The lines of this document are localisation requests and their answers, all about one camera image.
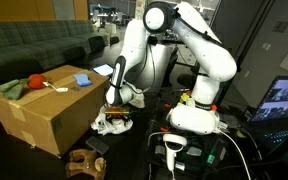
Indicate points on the red plush carrot toy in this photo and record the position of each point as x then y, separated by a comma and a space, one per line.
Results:
13, 89

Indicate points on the white plastic bag orange print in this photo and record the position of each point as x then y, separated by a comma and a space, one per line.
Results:
104, 127

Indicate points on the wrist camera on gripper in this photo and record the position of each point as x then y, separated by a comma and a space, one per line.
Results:
117, 111

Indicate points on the tablet with lit screen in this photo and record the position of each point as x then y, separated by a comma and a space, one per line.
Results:
105, 70

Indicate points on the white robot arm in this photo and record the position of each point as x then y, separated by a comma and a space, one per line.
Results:
215, 62

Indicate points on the blue knitted cloth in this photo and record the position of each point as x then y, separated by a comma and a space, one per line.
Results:
82, 80

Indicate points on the open laptop computer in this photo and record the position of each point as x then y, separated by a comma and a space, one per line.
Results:
270, 119

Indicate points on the white VR headset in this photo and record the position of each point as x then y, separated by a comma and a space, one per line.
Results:
199, 121

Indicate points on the white cloth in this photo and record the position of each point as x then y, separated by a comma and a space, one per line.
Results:
138, 101

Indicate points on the large cardboard box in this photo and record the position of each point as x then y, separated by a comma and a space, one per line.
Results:
54, 118

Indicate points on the brown plush moose toy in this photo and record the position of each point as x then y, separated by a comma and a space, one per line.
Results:
87, 162

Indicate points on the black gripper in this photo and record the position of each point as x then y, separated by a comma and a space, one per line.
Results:
118, 118

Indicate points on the white VR controller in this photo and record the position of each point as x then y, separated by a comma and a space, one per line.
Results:
174, 143

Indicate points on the green plaid sofa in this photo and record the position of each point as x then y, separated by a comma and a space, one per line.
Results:
44, 41

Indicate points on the dark grey sponge block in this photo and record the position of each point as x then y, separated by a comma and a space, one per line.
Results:
97, 145

